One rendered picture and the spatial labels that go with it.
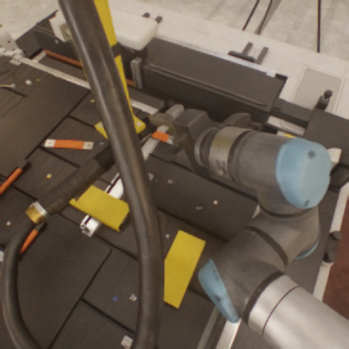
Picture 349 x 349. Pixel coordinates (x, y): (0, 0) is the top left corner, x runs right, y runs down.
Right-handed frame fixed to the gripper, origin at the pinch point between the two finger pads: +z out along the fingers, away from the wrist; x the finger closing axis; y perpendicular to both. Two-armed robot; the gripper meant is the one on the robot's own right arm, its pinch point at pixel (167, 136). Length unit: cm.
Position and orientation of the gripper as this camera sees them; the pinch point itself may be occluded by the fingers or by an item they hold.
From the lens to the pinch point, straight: 60.9
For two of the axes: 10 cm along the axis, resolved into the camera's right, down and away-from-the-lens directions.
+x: 3.8, 7.2, 5.8
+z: -6.1, -2.7, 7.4
